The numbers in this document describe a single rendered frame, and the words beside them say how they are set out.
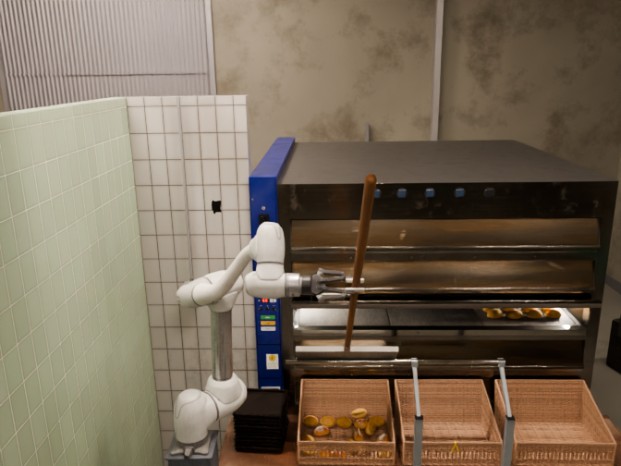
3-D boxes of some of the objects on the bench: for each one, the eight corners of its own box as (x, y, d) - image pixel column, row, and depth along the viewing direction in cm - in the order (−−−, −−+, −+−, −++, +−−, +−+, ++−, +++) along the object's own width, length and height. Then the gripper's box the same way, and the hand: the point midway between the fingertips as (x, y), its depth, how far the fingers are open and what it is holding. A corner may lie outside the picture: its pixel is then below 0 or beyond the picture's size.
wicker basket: (490, 416, 367) (493, 377, 359) (579, 417, 364) (584, 378, 357) (512, 467, 320) (517, 423, 312) (615, 468, 318) (622, 425, 310)
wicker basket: (300, 415, 371) (299, 377, 363) (388, 416, 368) (389, 378, 360) (296, 465, 324) (295, 423, 316) (395, 467, 322) (397, 424, 314)
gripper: (301, 268, 222) (362, 268, 222) (300, 308, 216) (364, 308, 215) (300, 262, 215) (364, 262, 215) (299, 302, 209) (365, 302, 208)
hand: (355, 285), depth 215 cm, fingers closed on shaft, 3 cm apart
